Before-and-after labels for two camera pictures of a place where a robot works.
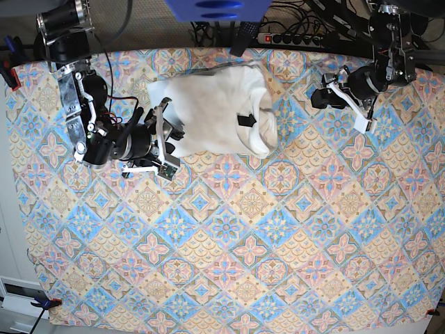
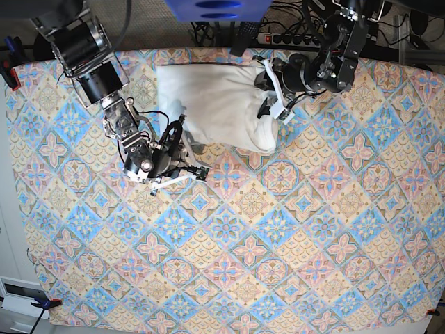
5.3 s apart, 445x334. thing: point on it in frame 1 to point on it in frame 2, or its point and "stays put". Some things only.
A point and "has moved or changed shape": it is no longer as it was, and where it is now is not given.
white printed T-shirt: [223, 109] has moved or changed shape
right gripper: [363, 82] to [290, 74]
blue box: [218, 11] stays put
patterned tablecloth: [336, 226] stays put
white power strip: [292, 39] stays put
